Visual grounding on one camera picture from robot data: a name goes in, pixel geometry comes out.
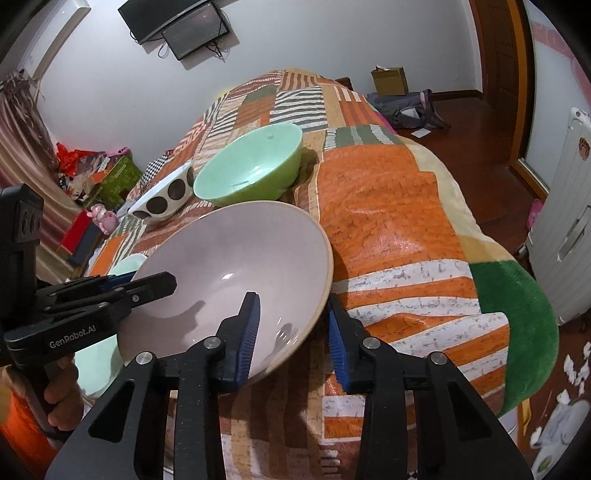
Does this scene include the white bowl black dots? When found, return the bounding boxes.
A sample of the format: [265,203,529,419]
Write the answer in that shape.
[128,161,194,224]

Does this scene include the dark bag on floor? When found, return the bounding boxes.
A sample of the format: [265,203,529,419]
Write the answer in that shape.
[367,89,448,130]

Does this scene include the red box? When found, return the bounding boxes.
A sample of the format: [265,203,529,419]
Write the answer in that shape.
[58,210,92,256]

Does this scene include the striped curtain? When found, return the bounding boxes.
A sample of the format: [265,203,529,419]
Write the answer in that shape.
[1,72,81,284]

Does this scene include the brown cardboard box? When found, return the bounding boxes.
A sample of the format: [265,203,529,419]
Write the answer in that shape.
[372,66,409,96]

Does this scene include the pink piggy figurine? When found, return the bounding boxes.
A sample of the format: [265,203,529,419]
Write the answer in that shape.
[87,203,119,236]

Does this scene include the pink bowl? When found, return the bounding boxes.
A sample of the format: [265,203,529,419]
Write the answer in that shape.
[117,201,334,383]

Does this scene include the person's left hand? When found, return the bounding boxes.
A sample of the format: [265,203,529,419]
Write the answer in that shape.
[1,354,84,431]

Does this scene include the green storage box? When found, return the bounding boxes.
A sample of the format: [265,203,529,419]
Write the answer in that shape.
[93,155,142,211]

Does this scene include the wall mounted television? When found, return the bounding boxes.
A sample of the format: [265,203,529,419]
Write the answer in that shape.
[118,0,231,60]

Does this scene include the patchwork striped bedspread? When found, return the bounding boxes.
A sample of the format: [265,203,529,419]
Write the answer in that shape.
[87,68,560,480]

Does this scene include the mint green bowl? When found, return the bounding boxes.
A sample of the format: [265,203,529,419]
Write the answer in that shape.
[193,123,304,207]

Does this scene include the mint green plate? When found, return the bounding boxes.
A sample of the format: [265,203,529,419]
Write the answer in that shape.
[73,253,150,400]

